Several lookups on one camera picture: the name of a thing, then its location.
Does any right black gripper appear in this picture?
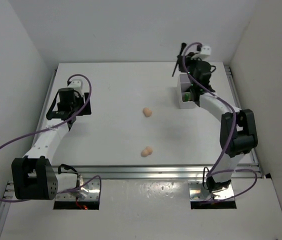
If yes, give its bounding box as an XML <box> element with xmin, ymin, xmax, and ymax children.
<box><xmin>177</xmin><ymin>52</ymin><xmax>203</xmax><ymax>89</ymax></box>

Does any green lipstick tube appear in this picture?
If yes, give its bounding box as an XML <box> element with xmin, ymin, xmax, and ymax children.
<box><xmin>183</xmin><ymin>92</ymin><xmax>191</xmax><ymax>102</ymax></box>

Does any small black blending brush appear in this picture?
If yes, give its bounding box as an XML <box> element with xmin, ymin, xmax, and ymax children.
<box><xmin>171</xmin><ymin>42</ymin><xmax>187</xmax><ymax>77</ymax></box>

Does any beige makeup sponge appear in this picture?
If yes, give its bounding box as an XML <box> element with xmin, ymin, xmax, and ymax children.
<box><xmin>141</xmin><ymin>146</ymin><xmax>153</xmax><ymax>158</ymax></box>
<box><xmin>142</xmin><ymin>107</ymin><xmax>153</xmax><ymax>118</ymax></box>

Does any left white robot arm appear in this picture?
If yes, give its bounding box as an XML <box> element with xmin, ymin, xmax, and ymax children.
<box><xmin>11</xmin><ymin>81</ymin><xmax>91</xmax><ymax>200</ymax></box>

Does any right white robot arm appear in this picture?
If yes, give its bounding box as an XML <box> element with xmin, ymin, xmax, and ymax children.
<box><xmin>176</xmin><ymin>52</ymin><xmax>258</xmax><ymax>193</ymax></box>

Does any white organizer box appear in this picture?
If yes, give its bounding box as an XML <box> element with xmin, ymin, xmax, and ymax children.
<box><xmin>176</xmin><ymin>73</ymin><xmax>196</xmax><ymax>109</ymax></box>

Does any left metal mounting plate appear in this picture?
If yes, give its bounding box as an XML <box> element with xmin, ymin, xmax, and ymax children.
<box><xmin>56</xmin><ymin>175</ymin><xmax>102</xmax><ymax>202</ymax></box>

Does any metal mounting plate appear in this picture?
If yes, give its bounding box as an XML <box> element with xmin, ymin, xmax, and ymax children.
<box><xmin>56</xmin><ymin>175</ymin><xmax>102</xmax><ymax>202</ymax></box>
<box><xmin>188</xmin><ymin>180</ymin><xmax>235</xmax><ymax>203</ymax></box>

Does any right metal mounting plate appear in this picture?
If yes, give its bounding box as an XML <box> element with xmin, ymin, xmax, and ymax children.
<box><xmin>188</xmin><ymin>180</ymin><xmax>235</xmax><ymax>203</ymax></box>

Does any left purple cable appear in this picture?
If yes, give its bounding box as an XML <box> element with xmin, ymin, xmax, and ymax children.
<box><xmin>0</xmin><ymin>73</ymin><xmax>102</xmax><ymax>203</ymax></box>

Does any purple cable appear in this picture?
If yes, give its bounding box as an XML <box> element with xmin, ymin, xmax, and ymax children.
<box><xmin>182</xmin><ymin>42</ymin><xmax>258</xmax><ymax>202</ymax></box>
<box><xmin>0</xmin><ymin>73</ymin><xmax>102</xmax><ymax>203</ymax></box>

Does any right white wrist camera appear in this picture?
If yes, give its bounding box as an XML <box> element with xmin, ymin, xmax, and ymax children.
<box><xmin>191</xmin><ymin>45</ymin><xmax>212</xmax><ymax>60</ymax></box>

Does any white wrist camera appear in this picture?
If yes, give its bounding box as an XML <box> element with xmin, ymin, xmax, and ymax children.
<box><xmin>191</xmin><ymin>45</ymin><xmax>212</xmax><ymax>60</ymax></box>
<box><xmin>67</xmin><ymin>79</ymin><xmax>84</xmax><ymax>97</ymax></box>

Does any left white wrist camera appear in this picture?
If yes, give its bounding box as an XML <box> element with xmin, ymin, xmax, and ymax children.
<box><xmin>67</xmin><ymin>79</ymin><xmax>84</xmax><ymax>97</ymax></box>

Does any aluminium frame rail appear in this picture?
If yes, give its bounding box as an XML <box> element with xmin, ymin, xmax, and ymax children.
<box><xmin>0</xmin><ymin>63</ymin><xmax>272</xmax><ymax>240</ymax></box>

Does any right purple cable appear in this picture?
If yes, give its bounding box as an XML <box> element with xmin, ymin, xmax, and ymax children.
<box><xmin>182</xmin><ymin>42</ymin><xmax>258</xmax><ymax>202</ymax></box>

